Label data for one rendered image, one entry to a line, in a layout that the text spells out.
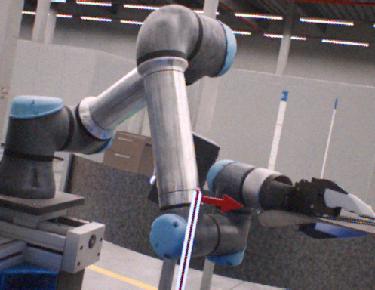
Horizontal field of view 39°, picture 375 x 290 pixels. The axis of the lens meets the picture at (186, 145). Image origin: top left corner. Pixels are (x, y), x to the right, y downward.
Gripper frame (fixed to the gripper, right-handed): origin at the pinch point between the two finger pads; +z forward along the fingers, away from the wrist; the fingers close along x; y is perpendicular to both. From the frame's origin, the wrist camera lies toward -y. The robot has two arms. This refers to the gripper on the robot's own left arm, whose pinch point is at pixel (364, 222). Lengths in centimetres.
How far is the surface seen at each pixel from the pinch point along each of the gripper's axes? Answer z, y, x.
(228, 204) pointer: -6.9, -20.5, 2.1
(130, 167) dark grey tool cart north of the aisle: -598, 336, 40
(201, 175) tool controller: -53, 13, 2
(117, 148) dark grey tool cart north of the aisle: -621, 322, 20
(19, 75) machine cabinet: -1059, 308, -63
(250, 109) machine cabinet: -480, 421, -80
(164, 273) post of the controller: -52, 8, 25
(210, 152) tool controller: -53, 13, -4
